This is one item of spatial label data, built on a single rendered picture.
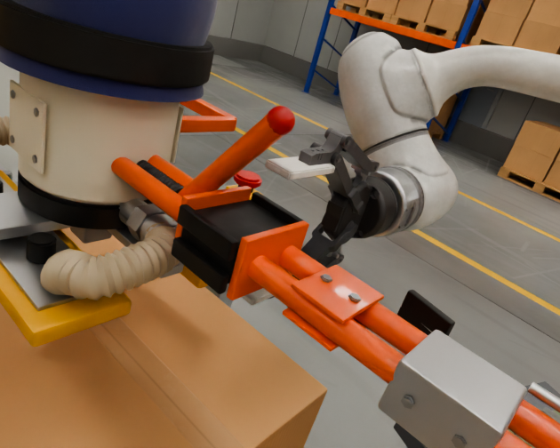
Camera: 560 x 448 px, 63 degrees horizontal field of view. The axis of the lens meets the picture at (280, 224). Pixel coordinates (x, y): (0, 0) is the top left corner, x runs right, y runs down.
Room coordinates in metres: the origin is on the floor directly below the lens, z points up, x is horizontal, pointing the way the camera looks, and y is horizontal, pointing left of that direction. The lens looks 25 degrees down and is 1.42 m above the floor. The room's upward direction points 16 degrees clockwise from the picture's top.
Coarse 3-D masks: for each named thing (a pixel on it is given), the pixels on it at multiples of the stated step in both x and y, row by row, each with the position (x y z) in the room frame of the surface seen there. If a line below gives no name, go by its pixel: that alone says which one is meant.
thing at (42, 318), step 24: (0, 192) 0.47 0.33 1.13; (0, 240) 0.40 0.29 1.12; (24, 240) 0.42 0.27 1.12; (48, 240) 0.39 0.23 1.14; (0, 264) 0.37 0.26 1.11; (24, 264) 0.38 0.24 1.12; (0, 288) 0.34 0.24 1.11; (24, 288) 0.34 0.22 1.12; (24, 312) 0.32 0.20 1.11; (48, 312) 0.33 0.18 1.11; (72, 312) 0.33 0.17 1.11; (96, 312) 0.35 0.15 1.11; (120, 312) 0.37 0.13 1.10; (48, 336) 0.31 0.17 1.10
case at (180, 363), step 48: (144, 288) 0.62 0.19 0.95; (192, 288) 0.65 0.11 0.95; (0, 336) 0.43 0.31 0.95; (96, 336) 0.48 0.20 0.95; (144, 336) 0.51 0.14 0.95; (192, 336) 0.54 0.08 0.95; (240, 336) 0.57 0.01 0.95; (0, 384) 0.37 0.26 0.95; (48, 384) 0.38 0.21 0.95; (96, 384) 0.40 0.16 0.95; (144, 384) 0.43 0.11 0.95; (192, 384) 0.45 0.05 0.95; (240, 384) 0.47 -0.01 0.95; (288, 384) 0.50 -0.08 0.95; (0, 432) 0.31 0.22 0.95; (48, 432) 0.33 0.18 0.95; (96, 432) 0.34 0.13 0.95; (144, 432) 0.36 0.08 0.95; (192, 432) 0.38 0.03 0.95; (240, 432) 0.40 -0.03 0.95; (288, 432) 0.45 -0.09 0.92
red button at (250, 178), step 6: (240, 174) 1.02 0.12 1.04; (246, 174) 1.03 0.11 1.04; (252, 174) 1.05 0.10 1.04; (240, 180) 1.00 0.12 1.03; (246, 180) 1.01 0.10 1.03; (252, 180) 1.01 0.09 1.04; (258, 180) 1.02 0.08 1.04; (240, 186) 1.02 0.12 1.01; (252, 186) 1.01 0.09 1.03; (258, 186) 1.02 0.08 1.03
